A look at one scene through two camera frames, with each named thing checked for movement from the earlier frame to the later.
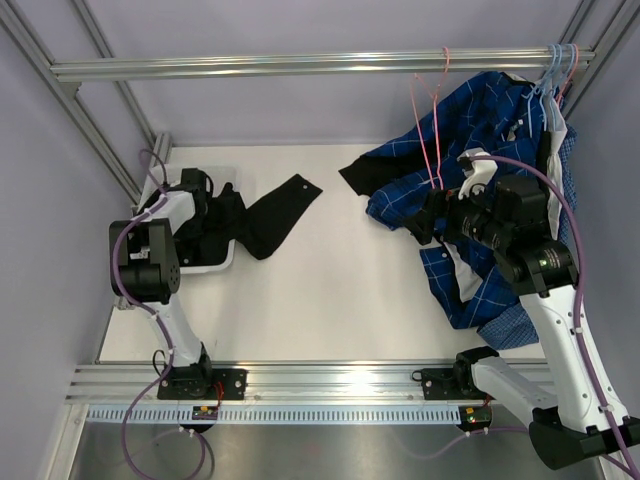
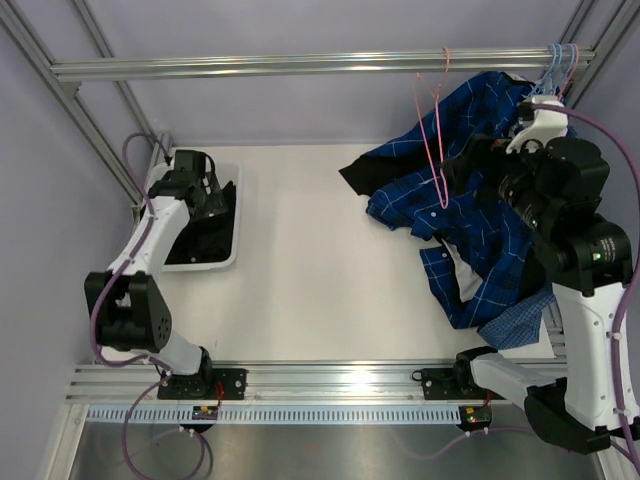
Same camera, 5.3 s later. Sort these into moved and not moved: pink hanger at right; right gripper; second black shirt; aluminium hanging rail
Moved: right gripper
Not moved: aluminium hanging rail; pink hanger at right; second black shirt
